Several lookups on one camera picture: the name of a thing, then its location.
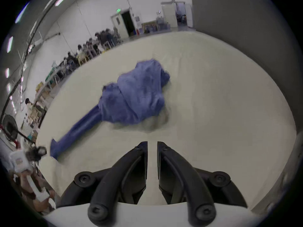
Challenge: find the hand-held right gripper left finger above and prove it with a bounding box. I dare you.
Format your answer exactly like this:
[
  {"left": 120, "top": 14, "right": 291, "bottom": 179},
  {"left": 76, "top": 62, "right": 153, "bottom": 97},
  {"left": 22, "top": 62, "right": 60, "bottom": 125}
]
[{"left": 58, "top": 141, "right": 148, "bottom": 227}]

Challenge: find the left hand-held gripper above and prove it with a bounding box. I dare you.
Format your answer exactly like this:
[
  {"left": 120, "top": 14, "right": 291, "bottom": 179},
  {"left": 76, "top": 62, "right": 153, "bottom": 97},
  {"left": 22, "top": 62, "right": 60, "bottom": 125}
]
[{"left": 8, "top": 146, "right": 57, "bottom": 210}]

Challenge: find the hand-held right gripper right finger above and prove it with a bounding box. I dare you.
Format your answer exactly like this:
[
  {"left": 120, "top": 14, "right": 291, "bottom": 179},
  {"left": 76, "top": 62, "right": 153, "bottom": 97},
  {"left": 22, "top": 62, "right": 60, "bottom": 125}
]
[{"left": 157, "top": 141, "right": 248, "bottom": 227}]

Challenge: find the dark blue shirt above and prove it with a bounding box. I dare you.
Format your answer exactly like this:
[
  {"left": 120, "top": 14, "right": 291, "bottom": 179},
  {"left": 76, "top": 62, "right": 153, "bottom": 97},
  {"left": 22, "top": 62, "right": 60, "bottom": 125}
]
[{"left": 50, "top": 59, "right": 171, "bottom": 161}]

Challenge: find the person's left hand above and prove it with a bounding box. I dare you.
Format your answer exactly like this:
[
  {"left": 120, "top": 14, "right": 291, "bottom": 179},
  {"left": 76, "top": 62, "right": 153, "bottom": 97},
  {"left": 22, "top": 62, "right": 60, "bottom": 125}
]
[{"left": 19, "top": 169, "right": 56, "bottom": 215}]

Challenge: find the black round fan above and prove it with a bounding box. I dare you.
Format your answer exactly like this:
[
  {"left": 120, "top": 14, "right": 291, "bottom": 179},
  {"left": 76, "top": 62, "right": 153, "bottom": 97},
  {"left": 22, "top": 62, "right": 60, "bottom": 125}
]
[{"left": 1, "top": 114, "right": 33, "bottom": 144}]

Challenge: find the bed with beige sheet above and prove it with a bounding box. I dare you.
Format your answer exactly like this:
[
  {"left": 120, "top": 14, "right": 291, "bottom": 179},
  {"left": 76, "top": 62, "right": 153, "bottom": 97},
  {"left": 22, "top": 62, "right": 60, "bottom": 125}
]
[{"left": 36, "top": 30, "right": 297, "bottom": 212}]

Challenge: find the row of tables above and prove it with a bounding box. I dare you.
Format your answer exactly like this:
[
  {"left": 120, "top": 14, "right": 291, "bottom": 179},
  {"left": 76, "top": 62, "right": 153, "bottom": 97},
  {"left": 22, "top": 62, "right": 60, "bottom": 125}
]
[{"left": 28, "top": 52, "right": 95, "bottom": 129}]

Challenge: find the group of people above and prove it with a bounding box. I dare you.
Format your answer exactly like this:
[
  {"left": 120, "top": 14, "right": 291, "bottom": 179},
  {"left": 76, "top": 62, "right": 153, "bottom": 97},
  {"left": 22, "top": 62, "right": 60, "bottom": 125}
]
[{"left": 60, "top": 27, "right": 125, "bottom": 74}]

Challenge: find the grey padded headboard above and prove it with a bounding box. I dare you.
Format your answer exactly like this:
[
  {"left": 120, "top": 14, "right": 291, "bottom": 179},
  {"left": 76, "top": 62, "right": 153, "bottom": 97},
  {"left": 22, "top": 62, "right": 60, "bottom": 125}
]
[{"left": 192, "top": 0, "right": 303, "bottom": 137}]

